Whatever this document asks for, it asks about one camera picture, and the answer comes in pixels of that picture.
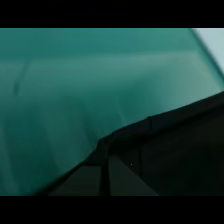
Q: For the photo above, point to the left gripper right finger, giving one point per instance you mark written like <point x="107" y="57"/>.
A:
<point x="125" y="180"/>

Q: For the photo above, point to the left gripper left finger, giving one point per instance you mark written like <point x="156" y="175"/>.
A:
<point x="84" y="182"/>

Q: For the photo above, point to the black T-shirt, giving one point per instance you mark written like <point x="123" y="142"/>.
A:
<point x="173" y="150"/>

